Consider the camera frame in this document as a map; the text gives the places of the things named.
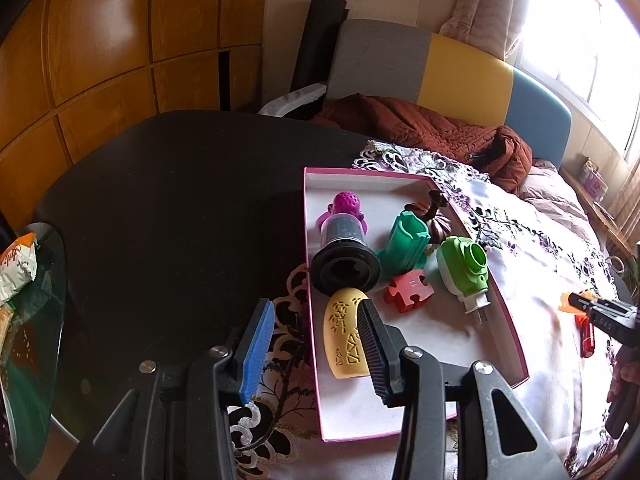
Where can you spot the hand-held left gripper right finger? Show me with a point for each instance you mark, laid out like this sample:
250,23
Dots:
372,355

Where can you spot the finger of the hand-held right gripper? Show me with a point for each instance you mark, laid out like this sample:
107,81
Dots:
612,325
600,304

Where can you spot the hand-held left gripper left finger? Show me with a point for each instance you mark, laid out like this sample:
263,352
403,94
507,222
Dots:
255,355

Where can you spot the orange perforated toy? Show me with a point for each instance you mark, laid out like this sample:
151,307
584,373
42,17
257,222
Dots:
566,302

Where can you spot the yellow perforated oval shell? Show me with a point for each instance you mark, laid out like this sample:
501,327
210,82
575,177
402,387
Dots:
342,340

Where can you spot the pink-rimmed white cardboard box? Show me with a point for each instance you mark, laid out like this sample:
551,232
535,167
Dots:
440,360

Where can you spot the red puzzle piece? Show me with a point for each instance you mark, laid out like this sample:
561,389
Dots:
407,290

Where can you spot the black ribbed funnel part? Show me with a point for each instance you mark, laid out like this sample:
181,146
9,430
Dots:
345,260

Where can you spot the green plastic toy cup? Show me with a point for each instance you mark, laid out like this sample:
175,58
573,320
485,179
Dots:
405,245

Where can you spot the green white plug-in device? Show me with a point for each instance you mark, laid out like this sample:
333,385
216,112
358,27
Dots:
460,270

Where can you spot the person's right hand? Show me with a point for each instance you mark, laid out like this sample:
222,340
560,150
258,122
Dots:
622,375

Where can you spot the red translucent toy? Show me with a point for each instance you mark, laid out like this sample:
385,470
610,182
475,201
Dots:
587,342

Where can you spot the floral embroidered white tablecloth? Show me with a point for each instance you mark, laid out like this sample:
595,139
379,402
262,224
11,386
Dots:
550,360

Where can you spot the wooden window ledge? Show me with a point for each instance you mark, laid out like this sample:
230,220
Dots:
610,225

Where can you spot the pink duvet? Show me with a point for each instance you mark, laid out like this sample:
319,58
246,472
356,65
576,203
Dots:
555,195

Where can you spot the small pink box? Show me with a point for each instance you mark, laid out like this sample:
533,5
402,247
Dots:
592,182

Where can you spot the brown wooden pumpkin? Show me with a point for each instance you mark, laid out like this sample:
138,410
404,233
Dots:
439,230

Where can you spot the magenta perforated toy cup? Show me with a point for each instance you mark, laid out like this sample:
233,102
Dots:
347,203

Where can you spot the glass side table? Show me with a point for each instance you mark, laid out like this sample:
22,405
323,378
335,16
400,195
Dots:
30,385

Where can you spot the brown quilted jacket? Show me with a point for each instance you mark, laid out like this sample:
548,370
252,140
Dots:
425,130

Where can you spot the orange white snack packet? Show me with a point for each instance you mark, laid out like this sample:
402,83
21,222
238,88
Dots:
17,265

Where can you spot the window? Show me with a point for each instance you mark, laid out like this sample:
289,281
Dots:
590,50

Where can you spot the white chair armrest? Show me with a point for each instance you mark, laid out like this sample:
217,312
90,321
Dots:
295,100

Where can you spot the grey yellow blue headboard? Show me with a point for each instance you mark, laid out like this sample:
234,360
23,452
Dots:
465,75

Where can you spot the black rolled mat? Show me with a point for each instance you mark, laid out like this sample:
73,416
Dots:
317,45

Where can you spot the beige curtain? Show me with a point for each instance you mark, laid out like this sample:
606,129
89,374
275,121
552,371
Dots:
490,5

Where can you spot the wooden wardrobe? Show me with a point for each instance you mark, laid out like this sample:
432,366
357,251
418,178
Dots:
100,60

